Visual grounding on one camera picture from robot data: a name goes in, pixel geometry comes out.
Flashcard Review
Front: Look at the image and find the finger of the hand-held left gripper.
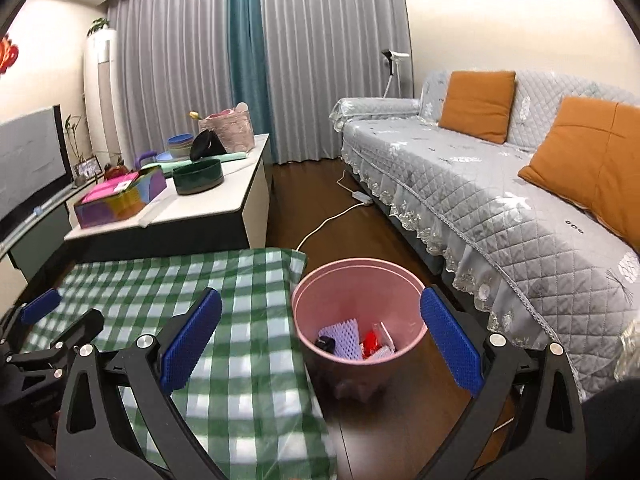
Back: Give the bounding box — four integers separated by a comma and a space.
2, 289, 63, 341
47, 308, 106, 358

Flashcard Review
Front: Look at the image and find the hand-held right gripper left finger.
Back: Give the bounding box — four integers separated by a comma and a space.
55, 287, 223, 480

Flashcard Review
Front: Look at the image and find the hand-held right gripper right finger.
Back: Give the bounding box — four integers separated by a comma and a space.
417, 285, 586, 480

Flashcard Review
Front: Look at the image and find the pink bin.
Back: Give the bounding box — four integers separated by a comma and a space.
291, 258, 430, 393

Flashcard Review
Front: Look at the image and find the television stand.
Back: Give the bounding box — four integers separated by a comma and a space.
0, 180, 96, 281

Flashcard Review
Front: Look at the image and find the green checked tablecloth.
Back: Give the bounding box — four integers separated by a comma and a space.
22, 246, 338, 480

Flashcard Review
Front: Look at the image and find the colourful gift box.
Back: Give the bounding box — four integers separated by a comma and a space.
73, 166, 167, 229

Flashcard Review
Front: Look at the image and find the white-topped coffee table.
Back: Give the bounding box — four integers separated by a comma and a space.
64, 133, 273, 263

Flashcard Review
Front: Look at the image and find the flat screen television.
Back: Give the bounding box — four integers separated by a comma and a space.
0, 105, 75, 233

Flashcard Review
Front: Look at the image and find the grey quilted sofa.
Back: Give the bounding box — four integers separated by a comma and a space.
329, 69, 640, 403

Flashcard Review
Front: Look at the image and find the dark red teapot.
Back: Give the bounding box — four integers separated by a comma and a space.
103, 157, 132, 181

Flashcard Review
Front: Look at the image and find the dark green round tin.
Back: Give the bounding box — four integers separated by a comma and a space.
172, 158, 224, 196

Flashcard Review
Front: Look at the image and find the bamboo plant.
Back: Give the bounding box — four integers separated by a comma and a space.
64, 114, 88, 161

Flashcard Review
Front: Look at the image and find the mint green tray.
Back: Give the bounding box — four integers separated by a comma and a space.
159, 151, 249, 171

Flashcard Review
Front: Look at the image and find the person's dark clothing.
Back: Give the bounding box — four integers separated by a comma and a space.
582, 385, 640, 480

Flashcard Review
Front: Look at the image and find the black hat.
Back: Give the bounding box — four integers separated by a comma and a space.
189, 129, 227, 162

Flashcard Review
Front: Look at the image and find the stack of coloured bowls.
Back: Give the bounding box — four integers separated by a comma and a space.
166, 133, 195, 158

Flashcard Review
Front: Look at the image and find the pink lace basket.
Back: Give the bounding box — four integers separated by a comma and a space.
198, 103, 255, 154

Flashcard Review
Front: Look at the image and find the white standing air conditioner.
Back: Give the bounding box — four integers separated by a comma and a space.
82, 29, 123, 161

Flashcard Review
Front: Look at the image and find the orange cushion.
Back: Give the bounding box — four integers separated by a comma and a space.
517, 96, 640, 253
438, 70, 517, 145

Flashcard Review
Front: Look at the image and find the grey curtain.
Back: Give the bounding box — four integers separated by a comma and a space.
106, 0, 236, 161
260, 0, 416, 165

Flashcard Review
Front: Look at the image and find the teal curtain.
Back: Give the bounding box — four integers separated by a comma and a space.
227, 0, 276, 166

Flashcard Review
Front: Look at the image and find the white floor lamp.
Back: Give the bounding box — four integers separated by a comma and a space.
381, 49, 411, 98

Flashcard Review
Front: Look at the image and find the white power cable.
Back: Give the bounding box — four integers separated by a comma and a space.
295, 202, 361, 253

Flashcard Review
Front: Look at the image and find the red wall decoration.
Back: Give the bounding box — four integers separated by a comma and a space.
0, 35, 20, 76

